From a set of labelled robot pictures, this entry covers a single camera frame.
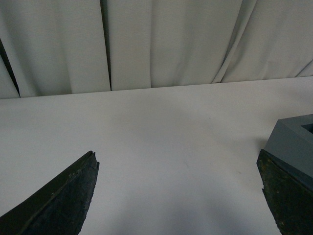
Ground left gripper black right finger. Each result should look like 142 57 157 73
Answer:
256 149 313 235

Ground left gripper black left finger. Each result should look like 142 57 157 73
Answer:
0 151 99 235

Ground gray square base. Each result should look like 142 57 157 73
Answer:
264 114 313 177

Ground white curtain backdrop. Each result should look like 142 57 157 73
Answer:
0 0 313 98

